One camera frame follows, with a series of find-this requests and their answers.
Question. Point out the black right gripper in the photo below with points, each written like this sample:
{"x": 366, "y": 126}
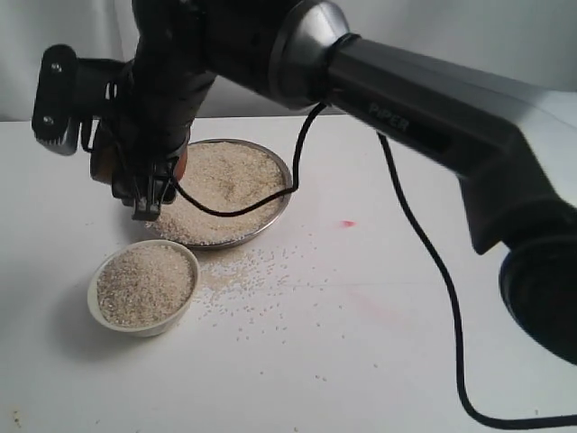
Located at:
{"x": 183, "y": 47}

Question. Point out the brown wooden cup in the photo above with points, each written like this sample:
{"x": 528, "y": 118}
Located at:
{"x": 106, "y": 162}

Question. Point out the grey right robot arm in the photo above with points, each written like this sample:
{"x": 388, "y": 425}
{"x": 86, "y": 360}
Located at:
{"x": 302, "y": 54}

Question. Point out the round steel rice plate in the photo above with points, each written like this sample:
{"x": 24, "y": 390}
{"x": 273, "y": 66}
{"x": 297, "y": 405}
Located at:
{"x": 224, "y": 176}

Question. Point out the white ceramic rice bowl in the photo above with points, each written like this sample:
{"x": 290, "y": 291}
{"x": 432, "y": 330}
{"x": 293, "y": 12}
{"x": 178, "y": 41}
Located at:
{"x": 144, "y": 289}

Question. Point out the white backdrop curtain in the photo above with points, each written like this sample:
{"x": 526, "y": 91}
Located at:
{"x": 532, "y": 42}

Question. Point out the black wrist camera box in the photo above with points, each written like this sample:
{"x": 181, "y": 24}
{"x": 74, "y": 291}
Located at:
{"x": 71, "y": 93}

